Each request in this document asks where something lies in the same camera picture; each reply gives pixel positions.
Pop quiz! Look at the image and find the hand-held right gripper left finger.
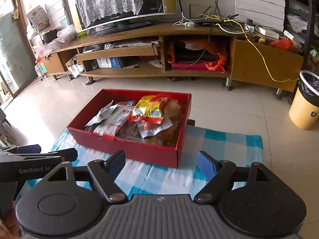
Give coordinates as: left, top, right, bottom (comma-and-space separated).
46, 150, 129, 204

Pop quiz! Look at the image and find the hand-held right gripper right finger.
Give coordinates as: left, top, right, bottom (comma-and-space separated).
194, 151, 273, 203

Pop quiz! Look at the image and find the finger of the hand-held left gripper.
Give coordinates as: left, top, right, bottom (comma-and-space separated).
15, 148, 78, 162
0, 144, 41, 156

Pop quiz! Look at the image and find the red cardboard box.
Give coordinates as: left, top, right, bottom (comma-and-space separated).
68, 89, 192, 169

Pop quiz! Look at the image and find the silver foil packet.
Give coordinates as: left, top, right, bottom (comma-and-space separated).
85, 101, 119, 127
138, 121, 165, 139

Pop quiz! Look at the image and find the red white snack packet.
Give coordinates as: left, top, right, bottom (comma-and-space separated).
100, 101, 136, 136

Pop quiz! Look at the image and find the clear bag of yellow crisps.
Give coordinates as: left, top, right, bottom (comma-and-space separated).
117, 99, 187, 148

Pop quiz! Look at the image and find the yellow red snack packet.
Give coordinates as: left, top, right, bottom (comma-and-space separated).
132, 95, 164, 125

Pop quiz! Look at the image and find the person's left hand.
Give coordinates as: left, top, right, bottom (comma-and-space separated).
0, 202, 22, 239

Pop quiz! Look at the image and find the blue white checked tablecloth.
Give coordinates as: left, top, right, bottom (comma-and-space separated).
15, 126, 265, 202

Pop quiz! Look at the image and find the white paper bag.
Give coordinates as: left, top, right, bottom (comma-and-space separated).
65, 56, 85, 79

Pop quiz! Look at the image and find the orange plastic bag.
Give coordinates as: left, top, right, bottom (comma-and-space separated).
167, 41, 228, 72

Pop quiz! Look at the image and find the blue white box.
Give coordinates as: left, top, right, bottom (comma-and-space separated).
97, 57, 124, 68

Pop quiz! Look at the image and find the yellow trash bin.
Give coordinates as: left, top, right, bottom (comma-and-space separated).
289, 70, 319, 130

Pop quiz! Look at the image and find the wooden television stand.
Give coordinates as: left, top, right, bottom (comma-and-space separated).
37, 21, 304, 92

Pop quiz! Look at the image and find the dark woven basket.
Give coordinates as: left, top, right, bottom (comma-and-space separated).
41, 30, 58, 44

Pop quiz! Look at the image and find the clear plastic bag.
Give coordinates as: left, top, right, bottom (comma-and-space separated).
57, 25, 75, 39

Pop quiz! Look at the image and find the red plastic bag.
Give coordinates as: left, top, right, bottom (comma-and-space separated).
269, 38, 296, 51

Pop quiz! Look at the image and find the long white power strip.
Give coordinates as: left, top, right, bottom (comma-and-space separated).
244, 24, 280, 39

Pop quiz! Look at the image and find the white lace cloth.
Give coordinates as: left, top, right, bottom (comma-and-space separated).
72, 0, 145, 28

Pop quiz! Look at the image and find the white panel stack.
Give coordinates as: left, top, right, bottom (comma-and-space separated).
234, 0, 286, 34

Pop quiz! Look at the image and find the black metal shelf rack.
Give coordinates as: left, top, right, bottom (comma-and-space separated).
284, 0, 319, 72

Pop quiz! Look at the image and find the yellow cable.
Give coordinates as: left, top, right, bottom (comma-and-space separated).
192, 0, 299, 82

